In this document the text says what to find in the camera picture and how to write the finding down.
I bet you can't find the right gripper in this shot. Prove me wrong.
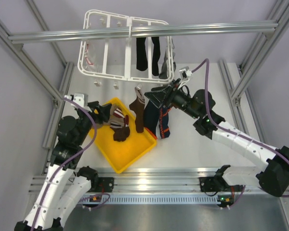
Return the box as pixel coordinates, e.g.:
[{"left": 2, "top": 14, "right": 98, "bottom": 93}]
[{"left": 145, "top": 78, "right": 200, "bottom": 119}]

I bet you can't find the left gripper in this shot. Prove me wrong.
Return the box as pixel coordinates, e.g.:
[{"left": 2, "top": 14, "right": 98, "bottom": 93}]
[{"left": 76, "top": 101, "right": 112, "bottom": 145}]

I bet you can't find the brown sock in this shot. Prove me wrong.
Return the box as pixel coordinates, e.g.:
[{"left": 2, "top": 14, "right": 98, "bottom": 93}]
[
  {"left": 129, "top": 85, "right": 145, "bottom": 133},
  {"left": 106, "top": 104, "right": 130, "bottom": 142}
]

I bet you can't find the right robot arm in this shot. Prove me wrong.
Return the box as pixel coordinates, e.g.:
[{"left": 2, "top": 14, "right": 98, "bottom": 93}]
[{"left": 144, "top": 84, "right": 289, "bottom": 197}]

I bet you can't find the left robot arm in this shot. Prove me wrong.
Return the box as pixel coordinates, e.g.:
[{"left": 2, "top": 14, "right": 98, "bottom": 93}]
[{"left": 14, "top": 101, "right": 112, "bottom": 231}]

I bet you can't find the white clip drying hanger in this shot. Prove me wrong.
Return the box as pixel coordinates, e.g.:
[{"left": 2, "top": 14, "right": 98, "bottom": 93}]
[{"left": 77, "top": 10, "right": 174, "bottom": 84}]

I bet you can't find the grey sock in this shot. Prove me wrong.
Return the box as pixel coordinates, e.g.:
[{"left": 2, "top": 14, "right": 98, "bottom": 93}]
[{"left": 158, "top": 47, "right": 176, "bottom": 80}]

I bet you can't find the navy orange underwear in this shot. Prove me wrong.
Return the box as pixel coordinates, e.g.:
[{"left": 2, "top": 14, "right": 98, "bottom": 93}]
[{"left": 144, "top": 101, "right": 171, "bottom": 139}]

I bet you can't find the black sock left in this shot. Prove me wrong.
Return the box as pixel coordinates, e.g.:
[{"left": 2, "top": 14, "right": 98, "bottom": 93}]
[{"left": 136, "top": 38, "right": 148, "bottom": 71}]

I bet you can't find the black sock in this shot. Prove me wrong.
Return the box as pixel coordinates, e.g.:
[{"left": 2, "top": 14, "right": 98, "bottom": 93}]
[
  {"left": 151, "top": 37, "right": 160, "bottom": 76},
  {"left": 136, "top": 38, "right": 148, "bottom": 71}
]

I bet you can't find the yellow plastic tray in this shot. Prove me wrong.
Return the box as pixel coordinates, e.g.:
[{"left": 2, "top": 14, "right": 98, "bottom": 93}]
[{"left": 94, "top": 98, "right": 157, "bottom": 174}]

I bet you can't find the black sock right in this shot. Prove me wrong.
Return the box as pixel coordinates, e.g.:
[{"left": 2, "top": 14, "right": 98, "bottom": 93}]
[{"left": 151, "top": 37, "right": 160, "bottom": 76}]

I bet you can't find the aluminium crossbar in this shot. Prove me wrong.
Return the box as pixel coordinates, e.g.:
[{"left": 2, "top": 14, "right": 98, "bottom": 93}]
[{"left": 8, "top": 20, "right": 278, "bottom": 44}]

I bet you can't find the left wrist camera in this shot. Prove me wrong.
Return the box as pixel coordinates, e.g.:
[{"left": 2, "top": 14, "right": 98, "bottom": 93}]
[{"left": 64, "top": 93, "right": 88, "bottom": 107}]

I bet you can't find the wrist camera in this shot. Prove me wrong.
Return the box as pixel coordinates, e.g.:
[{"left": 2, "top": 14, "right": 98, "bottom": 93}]
[
  {"left": 64, "top": 93, "right": 88, "bottom": 107},
  {"left": 179, "top": 66, "right": 192, "bottom": 80}
]

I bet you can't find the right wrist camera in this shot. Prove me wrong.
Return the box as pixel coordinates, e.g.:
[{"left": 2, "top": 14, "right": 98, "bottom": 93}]
[{"left": 179, "top": 66, "right": 192, "bottom": 80}]

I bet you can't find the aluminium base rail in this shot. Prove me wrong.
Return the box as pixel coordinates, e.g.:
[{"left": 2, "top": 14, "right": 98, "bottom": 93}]
[{"left": 28, "top": 167, "right": 261, "bottom": 193}]

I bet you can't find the slotted cable duct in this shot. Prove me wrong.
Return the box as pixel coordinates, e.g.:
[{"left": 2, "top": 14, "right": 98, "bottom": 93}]
[{"left": 79, "top": 194, "right": 234, "bottom": 205}]

